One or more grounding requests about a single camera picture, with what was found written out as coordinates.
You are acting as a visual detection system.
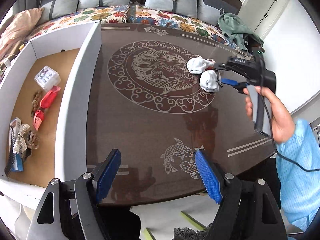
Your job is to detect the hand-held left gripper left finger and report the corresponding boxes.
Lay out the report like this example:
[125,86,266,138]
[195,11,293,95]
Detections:
[26,149,122,240]

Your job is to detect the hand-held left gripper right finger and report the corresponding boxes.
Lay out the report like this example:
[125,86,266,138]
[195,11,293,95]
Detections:
[194,149,288,240]

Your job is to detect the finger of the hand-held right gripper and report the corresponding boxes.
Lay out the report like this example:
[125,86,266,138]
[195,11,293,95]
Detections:
[212,62,230,72]
[221,78,251,95]

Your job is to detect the white sock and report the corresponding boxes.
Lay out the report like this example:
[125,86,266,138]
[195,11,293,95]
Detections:
[186,57,213,75]
[199,69,220,92]

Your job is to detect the dark eyeglasses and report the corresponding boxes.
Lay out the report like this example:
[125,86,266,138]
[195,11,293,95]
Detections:
[24,130,42,158]

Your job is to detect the blue white toothpaste box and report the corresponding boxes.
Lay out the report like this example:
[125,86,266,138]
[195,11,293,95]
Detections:
[9,117,25,172]

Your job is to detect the red charm packet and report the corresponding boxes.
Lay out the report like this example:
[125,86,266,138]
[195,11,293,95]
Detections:
[32,109,45,131]

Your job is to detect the white cardboard box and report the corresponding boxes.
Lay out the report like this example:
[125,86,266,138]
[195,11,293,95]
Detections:
[0,21,102,200]

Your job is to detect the rhinestone bow hair clip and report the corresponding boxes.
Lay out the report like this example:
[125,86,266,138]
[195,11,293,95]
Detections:
[12,123,33,154]

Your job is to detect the red satin pouch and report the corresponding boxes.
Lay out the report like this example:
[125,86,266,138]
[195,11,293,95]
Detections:
[39,85,62,108]

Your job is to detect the black comb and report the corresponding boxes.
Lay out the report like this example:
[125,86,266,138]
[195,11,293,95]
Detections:
[4,125,18,178]

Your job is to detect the wooden bead bracelet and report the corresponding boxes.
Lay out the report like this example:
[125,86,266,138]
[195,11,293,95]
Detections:
[30,90,44,117]

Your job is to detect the clear cartoon print plastic case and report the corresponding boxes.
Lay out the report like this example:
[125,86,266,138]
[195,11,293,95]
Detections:
[34,66,61,92]

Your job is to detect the person's right forearm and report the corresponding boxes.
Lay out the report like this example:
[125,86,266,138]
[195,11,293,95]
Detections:
[275,119,320,235]

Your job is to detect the person's right hand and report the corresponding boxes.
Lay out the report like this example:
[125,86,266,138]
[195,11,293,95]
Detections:
[245,86,297,144]

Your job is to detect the green cloth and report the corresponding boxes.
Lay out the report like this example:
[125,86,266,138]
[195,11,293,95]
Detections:
[218,12,265,53]

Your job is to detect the yellow-green strip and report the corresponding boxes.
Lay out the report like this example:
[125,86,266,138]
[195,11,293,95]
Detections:
[144,227,156,240]
[180,211,206,231]

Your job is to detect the person's left leg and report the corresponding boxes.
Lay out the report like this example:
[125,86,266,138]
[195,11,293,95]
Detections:
[99,204,142,240]

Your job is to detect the dark shaggy mat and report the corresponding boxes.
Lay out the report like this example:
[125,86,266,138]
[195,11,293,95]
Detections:
[172,226,213,240]

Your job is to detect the white door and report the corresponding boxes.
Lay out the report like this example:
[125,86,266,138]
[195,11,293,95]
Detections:
[239,0,292,40]

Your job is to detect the floral sofa cover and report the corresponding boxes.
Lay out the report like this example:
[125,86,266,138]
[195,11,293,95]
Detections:
[127,4,248,53]
[26,5,130,40]

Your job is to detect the white plastic stool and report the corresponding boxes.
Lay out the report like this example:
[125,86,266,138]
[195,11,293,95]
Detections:
[14,197,45,240]

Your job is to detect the pink pillow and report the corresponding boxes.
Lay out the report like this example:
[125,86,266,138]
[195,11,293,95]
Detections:
[0,7,45,60]

